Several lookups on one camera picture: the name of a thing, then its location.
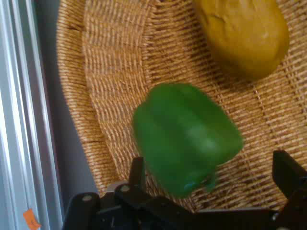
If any green bell pepper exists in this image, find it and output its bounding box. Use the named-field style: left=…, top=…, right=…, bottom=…
left=132, top=83, right=245, bottom=199

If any yellow orange mango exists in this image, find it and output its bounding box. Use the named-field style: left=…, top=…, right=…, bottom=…
left=193, top=0, right=290, bottom=81

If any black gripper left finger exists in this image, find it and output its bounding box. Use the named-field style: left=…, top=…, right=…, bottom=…
left=114, top=157, right=154, bottom=207

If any woven wicker basket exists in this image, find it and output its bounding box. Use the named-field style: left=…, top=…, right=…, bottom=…
left=55, top=0, right=307, bottom=213

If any small orange sticker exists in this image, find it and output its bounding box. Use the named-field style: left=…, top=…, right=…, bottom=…
left=23, top=208, right=42, bottom=230

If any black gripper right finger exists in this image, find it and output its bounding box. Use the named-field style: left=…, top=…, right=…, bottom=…
left=272, top=150, right=307, bottom=201

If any aluminium frame rail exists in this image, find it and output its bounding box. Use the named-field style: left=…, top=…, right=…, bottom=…
left=0, top=0, right=65, bottom=230

